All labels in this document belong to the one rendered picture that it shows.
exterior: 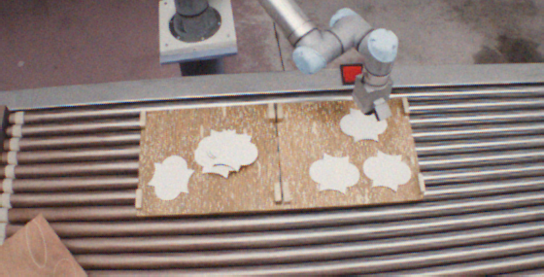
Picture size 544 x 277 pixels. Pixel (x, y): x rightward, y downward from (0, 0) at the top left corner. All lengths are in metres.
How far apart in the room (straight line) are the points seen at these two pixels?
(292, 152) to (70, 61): 1.86
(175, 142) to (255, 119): 0.25
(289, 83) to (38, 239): 0.91
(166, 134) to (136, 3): 1.80
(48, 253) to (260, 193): 0.62
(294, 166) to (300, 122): 0.15
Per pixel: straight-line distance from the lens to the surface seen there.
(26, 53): 3.41
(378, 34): 1.41
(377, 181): 1.64
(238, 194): 1.61
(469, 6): 3.56
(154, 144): 1.71
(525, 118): 1.95
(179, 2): 1.89
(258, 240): 1.57
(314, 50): 1.38
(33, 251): 1.56
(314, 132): 1.70
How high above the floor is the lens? 2.39
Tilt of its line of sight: 59 degrees down
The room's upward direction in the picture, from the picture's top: straight up
